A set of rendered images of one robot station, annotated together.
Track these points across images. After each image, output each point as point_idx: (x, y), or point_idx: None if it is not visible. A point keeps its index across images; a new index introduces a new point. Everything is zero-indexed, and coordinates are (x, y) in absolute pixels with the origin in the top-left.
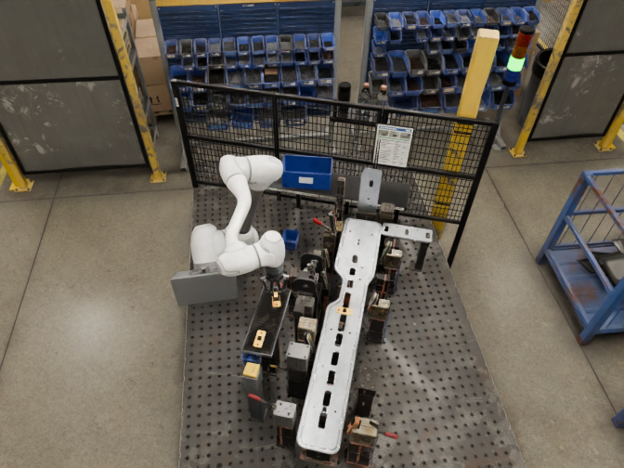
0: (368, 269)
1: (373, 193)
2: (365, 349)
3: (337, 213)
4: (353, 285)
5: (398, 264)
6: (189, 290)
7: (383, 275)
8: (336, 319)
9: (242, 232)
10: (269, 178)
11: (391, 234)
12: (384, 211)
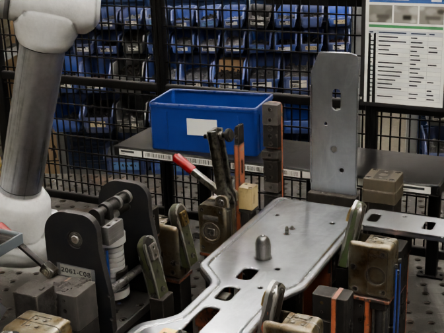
0: (292, 273)
1: (345, 130)
2: None
3: (228, 128)
4: (234, 296)
5: (388, 277)
6: None
7: (332, 289)
8: None
9: (14, 193)
10: (60, 8)
11: (384, 226)
12: (374, 179)
